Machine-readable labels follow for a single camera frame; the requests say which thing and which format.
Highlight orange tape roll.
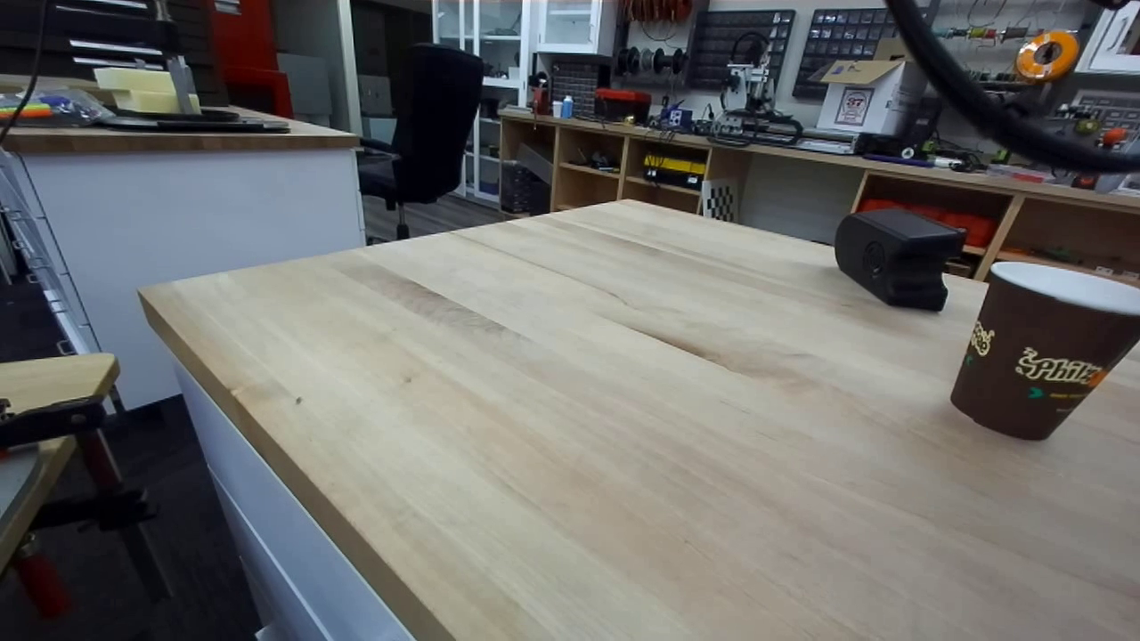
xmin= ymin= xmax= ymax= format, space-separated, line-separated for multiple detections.
xmin=1012 ymin=27 xmax=1082 ymax=85

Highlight white picture frame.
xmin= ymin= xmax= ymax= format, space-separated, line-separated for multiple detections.
xmin=1071 ymin=0 xmax=1140 ymax=81

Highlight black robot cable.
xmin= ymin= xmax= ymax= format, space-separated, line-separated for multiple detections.
xmin=885 ymin=0 xmax=1140 ymax=173

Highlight brown paper cup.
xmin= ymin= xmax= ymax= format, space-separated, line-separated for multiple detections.
xmin=949 ymin=260 xmax=1140 ymax=440

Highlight red storage bins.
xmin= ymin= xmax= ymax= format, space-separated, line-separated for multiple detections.
xmin=860 ymin=197 xmax=999 ymax=253

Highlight white cardboard box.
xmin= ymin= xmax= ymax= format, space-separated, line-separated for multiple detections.
xmin=816 ymin=57 xmax=942 ymax=139

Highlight black flat tray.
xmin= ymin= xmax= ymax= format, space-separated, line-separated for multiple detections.
xmin=100 ymin=102 xmax=296 ymax=135

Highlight black office chair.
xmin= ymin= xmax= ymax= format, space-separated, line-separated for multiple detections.
xmin=355 ymin=41 xmax=487 ymax=243

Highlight black bag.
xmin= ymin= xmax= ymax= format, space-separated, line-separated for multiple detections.
xmin=498 ymin=161 xmax=553 ymax=221

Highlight red cabinet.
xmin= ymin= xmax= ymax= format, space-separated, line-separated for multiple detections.
xmin=209 ymin=0 xmax=296 ymax=120

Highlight white glass door cabinet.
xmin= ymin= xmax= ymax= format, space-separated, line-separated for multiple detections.
xmin=431 ymin=0 xmax=621 ymax=202

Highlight black box device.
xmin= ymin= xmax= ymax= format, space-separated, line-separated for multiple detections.
xmin=830 ymin=210 xmax=970 ymax=316

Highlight yellow black case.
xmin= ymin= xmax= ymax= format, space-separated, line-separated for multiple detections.
xmin=637 ymin=149 xmax=708 ymax=191

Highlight yellow box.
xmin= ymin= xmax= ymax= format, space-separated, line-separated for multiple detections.
xmin=88 ymin=65 xmax=182 ymax=116

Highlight black pegboard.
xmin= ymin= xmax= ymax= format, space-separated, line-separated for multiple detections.
xmin=689 ymin=12 xmax=799 ymax=91
xmin=792 ymin=7 xmax=938 ymax=102

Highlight white counter with wooden top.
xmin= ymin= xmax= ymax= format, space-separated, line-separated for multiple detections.
xmin=0 ymin=114 xmax=369 ymax=414

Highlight red clamp handle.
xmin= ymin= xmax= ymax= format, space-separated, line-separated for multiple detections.
xmin=12 ymin=539 xmax=75 ymax=623

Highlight red toolbox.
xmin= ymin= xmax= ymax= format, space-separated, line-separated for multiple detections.
xmin=590 ymin=85 xmax=654 ymax=123

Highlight small wooden stand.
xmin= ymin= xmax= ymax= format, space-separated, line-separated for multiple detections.
xmin=0 ymin=354 xmax=122 ymax=574

